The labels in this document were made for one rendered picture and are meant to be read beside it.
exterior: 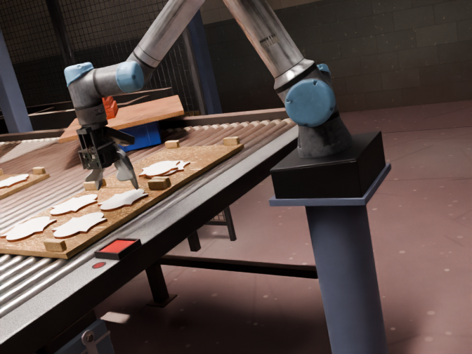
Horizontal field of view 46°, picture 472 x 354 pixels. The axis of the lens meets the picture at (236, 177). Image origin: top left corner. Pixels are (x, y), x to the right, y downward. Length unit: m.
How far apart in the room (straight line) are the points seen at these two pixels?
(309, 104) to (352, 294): 0.59
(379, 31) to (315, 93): 4.93
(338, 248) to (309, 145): 0.30
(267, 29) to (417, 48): 4.89
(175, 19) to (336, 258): 0.78
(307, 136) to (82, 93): 0.59
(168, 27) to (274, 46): 0.32
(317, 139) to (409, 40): 4.74
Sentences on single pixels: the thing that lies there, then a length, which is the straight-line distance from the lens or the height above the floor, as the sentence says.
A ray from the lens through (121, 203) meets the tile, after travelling 1.57.
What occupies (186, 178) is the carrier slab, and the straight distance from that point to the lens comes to 1.68.
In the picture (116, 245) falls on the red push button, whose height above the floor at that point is 0.93.
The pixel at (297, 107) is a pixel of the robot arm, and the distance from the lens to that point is 1.34.
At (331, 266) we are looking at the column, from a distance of 1.62.
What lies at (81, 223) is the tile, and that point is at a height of 0.94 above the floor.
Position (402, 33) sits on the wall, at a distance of 6.19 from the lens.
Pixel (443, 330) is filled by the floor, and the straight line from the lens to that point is 2.47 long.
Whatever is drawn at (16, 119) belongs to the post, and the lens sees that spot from 3.52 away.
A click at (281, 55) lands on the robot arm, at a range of 1.35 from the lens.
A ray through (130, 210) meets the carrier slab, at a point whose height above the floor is 0.94.
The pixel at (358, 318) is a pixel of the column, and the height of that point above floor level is 0.47.
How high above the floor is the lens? 1.39
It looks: 17 degrees down
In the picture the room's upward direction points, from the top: 12 degrees counter-clockwise
